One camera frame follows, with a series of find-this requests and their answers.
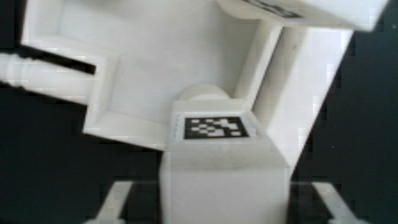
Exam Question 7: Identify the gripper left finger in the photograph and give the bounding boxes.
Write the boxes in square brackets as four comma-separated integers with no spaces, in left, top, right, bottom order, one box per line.
[81,179,161,224]

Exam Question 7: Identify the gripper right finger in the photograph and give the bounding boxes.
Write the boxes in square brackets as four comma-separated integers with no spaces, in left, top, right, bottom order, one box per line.
[287,181,371,224]

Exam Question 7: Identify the white chair seat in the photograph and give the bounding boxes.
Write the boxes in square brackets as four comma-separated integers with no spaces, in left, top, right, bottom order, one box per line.
[21,0,351,163]

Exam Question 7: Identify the white chair leg with tag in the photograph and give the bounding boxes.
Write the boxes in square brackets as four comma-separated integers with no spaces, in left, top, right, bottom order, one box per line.
[216,0,389,32]

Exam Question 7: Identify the white U-shaped fence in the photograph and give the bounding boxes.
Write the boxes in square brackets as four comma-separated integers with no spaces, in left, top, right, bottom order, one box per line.
[0,53,95,104]

